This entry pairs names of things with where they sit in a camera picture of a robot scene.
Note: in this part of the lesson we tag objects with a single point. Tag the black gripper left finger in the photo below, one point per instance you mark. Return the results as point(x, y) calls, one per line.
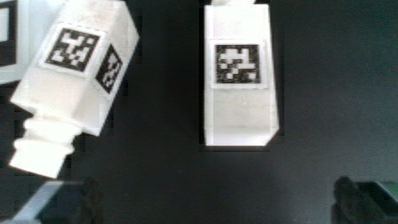
point(75, 205)

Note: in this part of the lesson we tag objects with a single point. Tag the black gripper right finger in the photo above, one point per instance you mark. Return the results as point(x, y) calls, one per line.
point(366, 202)

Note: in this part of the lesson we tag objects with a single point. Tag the white table leg on sheet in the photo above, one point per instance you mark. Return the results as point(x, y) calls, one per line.
point(240, 100)

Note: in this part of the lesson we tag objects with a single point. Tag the white marker sheet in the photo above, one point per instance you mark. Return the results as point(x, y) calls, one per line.
point(14, 39)

